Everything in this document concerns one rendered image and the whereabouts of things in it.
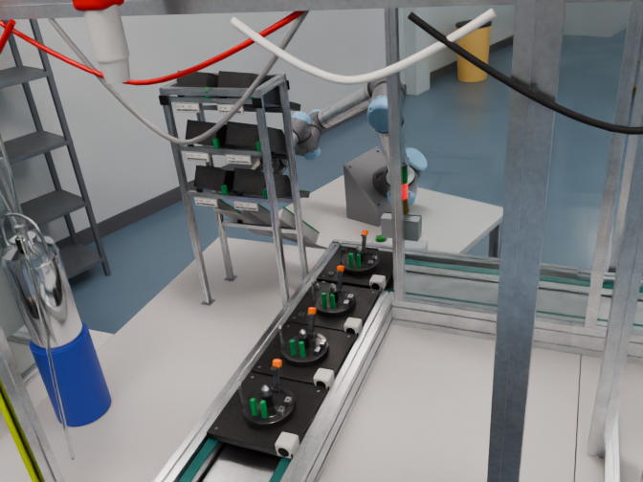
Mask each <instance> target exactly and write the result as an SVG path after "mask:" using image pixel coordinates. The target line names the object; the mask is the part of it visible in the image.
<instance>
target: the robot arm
mask: <svg viewBox="0 0 643 482"><path fill-rule="evenodd" d="M365 109H367V121H368V123H369V125H370V126H371V127H373V128H374V130H375V131H376V132H378V133H379V134H380V139H381V143H382V146H383V150H384V154H385V158H386V163H387V165H385V166H383V167H380V168H378V169H377V170H376V171H375V172H374V173H373V175H372V183H373V185H374V187H375V189H376V190H377V191H378V192H379V193H380V194H381V195H382V196H384V197H385V198H388V201H389V202H390V203H391V200H390V173H389V146H388V93H387V77H383V78H380V79H377V80H374V81H371V82H368V83H367V85H366V87H364V88H362V89H360V90H359V91H357V92H355V93H353V94H351V95H349V96H347V97H345V98H344V99H341V100H339V101H337V102H335V103H333V104H332V105H330V106H328V107H326V108H324V109H322V110H320V109H318V110H316V109H315V110H312V111H311V112H310V114H309V116H308V115H307V114H306V113H304V112H296V113H295V114H294V115H293V117H292V118H291V120H292V128H293V137H294V145H297V147H298V148H301V149H306V150H305V155H304V156H303V157H304V158H305V159H306V160H314V159H316V158H317V157H318V156H319V155H320V154H321V149H320V146H319V145H318V142H319V140H320V137H321V134H322V130H324V129H326V128H328V127H330V126H332V125H334V124H336V123H338V122H340V121H343V120H345V119H347V118H349V117H351V116H353V115H355V114H357V113H359V112H361V111H363V110H365ZM287 162H288V160H281V159H272V167H273V174H283V172H284V171H285V169H286V168H287V167H288V164H287ZM284 167H285V169H284V170H283V171H282V169H283V168H284ZM251 169H253V170H257V171H258V172H261V170H262V169H263V162H262V158H256V159H255V160H254V162H253V164H252V166H251ZM281 171H282V172H281Z"/></svg>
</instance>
